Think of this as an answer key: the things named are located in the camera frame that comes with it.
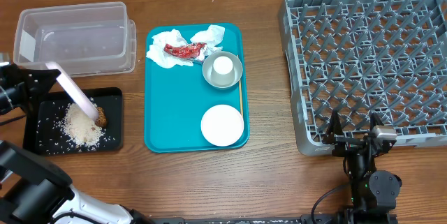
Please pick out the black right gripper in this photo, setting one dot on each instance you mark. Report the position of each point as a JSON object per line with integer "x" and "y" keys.
{"x": 346, "y": 144}

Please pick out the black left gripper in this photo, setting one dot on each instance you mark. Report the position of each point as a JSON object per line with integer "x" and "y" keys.
{"x": 31, "y": 84}

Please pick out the large pink plate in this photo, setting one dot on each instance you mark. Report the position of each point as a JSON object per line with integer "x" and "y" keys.
{"x": 73, "y": 90}

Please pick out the red foil wrapper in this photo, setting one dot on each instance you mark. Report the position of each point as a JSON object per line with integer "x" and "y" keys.
{"x": 190, "y": 52}

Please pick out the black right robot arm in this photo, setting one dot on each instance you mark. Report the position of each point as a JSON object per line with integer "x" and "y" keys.
{"x": 373, "y": 192}

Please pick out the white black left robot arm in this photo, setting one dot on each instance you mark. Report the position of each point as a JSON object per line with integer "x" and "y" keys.
{"x": 45, "y": 193}

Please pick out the grey dishwasher rack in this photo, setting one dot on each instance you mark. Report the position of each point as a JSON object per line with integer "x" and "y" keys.
{"x": 360, "y": 57}

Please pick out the black plastic tray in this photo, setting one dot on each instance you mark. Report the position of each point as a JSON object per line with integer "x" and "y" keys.
{"x": 110, "y": 99}

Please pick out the rice food scraps pile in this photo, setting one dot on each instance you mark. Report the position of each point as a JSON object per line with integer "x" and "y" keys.
{"x": 63, "y": 128}

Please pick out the clear plastic bin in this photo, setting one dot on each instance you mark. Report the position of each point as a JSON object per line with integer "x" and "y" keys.
{"x": 84, "y": 39}

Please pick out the wooden chopstick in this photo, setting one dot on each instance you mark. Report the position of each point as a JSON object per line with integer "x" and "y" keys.
{"x": 240, "y": 90}

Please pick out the white paper cup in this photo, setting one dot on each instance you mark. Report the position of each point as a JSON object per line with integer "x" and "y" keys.
{"x": 222, "y": 73}

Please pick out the grey bowl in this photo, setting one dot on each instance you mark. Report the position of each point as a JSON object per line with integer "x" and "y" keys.
{"x": 207, "y": 67}

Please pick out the teal serving tray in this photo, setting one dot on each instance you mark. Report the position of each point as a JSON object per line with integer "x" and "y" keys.
{"x": 175, "y": 101}

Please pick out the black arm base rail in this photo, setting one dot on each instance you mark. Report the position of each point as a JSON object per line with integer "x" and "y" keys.
{"x": 304, "y": 219}

